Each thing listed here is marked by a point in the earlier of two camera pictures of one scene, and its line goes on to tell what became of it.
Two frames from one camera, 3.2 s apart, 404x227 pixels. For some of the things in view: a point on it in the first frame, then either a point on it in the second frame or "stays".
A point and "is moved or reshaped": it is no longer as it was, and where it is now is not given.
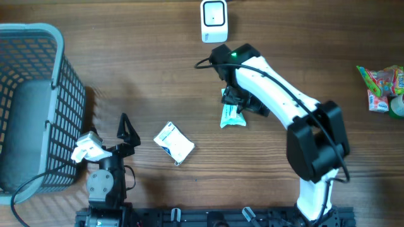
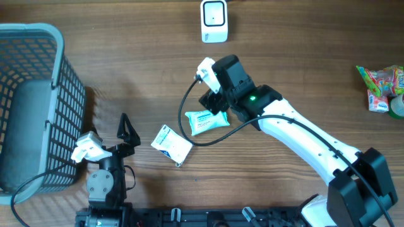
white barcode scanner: (214, 21) stays
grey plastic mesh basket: (42, 103) stays
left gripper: (127, 149) stays
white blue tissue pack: (173, 141) is moved or reshaped
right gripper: (254, 104) -> (213, 101)
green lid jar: (396, 106) stays
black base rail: (228, 217) stays
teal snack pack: (230, 116) is moved or reshaped
